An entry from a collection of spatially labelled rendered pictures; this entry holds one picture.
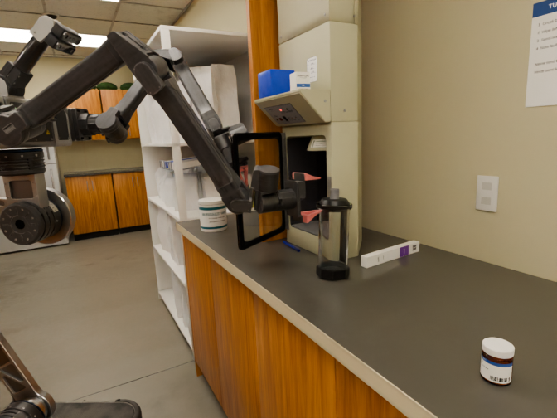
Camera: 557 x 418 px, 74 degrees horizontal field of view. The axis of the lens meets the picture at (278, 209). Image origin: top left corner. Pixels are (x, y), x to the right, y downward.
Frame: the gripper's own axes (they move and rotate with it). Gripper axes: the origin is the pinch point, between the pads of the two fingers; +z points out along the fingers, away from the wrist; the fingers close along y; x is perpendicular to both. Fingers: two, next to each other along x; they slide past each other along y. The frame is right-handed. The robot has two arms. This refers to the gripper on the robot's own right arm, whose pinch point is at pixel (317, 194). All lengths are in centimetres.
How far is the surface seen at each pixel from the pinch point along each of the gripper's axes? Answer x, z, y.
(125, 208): 512, -6, -71
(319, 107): 8.7, 7.8, 25.6
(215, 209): 76, -7, -14
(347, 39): 8, 19, 46
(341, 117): 8.8, 16.5, 22.4
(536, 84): -29, 55, 27
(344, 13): 9, 19, 54
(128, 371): 138, -51, -117
